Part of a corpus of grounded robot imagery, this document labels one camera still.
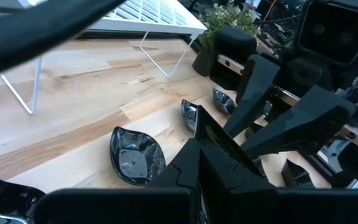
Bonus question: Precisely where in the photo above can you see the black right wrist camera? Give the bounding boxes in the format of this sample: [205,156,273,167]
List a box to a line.
[296,0,358,66]

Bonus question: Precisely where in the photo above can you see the green potted plant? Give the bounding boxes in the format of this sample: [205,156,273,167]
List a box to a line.
[192,0,260,78]

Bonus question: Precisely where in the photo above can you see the white lattice wire rack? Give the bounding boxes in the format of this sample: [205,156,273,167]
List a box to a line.
[0,0,208,115]

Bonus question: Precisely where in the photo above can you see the black wavy square mini plate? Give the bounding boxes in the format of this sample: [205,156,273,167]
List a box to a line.
[280,158,317,189]

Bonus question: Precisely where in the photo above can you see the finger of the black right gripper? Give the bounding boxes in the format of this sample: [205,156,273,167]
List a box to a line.
[241,86,357,159]
[224,55,281,138]

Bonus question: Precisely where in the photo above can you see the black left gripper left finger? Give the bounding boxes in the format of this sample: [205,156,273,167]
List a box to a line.
[146,139,201,190]

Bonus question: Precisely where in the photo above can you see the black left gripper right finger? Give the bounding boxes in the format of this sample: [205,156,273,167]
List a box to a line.
[200,146,276,224]

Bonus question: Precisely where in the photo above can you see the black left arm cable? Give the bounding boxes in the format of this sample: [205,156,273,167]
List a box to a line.
[0,0,126,82]

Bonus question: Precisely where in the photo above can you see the black leaf-shaped mini plate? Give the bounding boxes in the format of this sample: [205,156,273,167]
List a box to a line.
[180,98,199,134]
[109,126,167,187]
[0,175,47,224]
[212,87,237,115]

